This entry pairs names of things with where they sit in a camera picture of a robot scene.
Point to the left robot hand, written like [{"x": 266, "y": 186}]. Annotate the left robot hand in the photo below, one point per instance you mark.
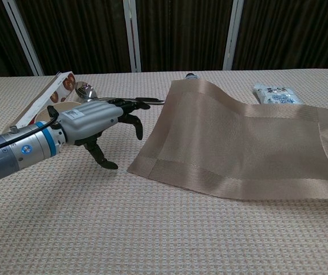
[{"x": 89, "y": 120}]

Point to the light brown bowl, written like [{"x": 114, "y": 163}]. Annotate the light brown bowl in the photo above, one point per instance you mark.
[{"x": 66, "y": 106}]

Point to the brown woven placemat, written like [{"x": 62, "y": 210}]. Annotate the brown woven placemat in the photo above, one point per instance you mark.
[{"x": 223, "y": 143}]

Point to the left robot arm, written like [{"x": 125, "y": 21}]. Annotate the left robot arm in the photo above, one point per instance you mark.
[{"x": 15, "y": 154}]

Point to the beige woven tablecloth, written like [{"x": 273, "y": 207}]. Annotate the beige woven tablecloth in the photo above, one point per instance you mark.
[{"x": 123, "y": 229}]

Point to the long white wrap box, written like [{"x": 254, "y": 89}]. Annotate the long white wrap box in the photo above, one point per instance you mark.
[{"x": 63, "y": 86}]

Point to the orange drink bottle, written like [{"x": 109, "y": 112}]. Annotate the orange drink bottle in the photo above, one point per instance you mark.
[{"x": 191, "y": 76}]

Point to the white snack bag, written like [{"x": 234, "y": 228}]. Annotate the white snack bag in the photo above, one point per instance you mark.
[{"x": 275, "y": 94}]

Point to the white partition frame post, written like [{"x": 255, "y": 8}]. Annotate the white partition frame post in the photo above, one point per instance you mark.
[
  {"x": 233, "y": 34},
  {"x": 132, "y": 37},
  {"x": 23, "y": 37}
]

